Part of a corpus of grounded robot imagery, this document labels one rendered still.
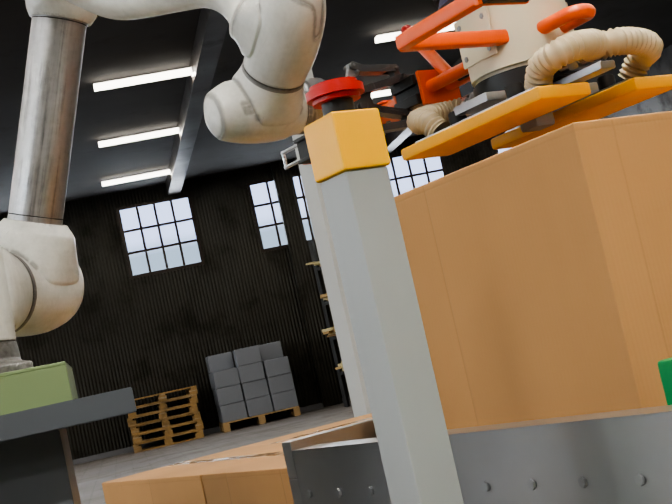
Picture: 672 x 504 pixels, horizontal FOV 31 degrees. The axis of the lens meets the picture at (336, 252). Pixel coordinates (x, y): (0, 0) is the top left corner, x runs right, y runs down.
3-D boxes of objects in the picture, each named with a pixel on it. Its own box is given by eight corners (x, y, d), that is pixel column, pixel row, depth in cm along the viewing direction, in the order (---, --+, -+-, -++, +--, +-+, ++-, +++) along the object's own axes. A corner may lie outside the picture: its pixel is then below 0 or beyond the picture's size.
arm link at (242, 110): (300, 153, 198) (323, 88, 190) (216, 163, 190) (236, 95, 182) (270, 112, 204) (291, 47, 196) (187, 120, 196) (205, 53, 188)
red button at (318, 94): (380, 106, 143) (372, 73, 143) (330, 110, 139) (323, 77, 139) (349, 122, 149) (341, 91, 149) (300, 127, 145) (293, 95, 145)
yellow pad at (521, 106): (593, 94, 173) (584, 60, 173) (541, 99, 167) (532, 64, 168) (450, 155, 201) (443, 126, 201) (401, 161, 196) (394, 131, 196)
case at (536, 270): (851, 372, 171) (780, 97, 174) (648, 435, 150) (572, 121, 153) (569, 405, 222) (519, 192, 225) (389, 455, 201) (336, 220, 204)
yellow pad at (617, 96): (683, 85, 183) (675, 53, 183) (637, 89, 178) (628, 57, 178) (535, 145, 211) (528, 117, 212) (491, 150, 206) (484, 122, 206)
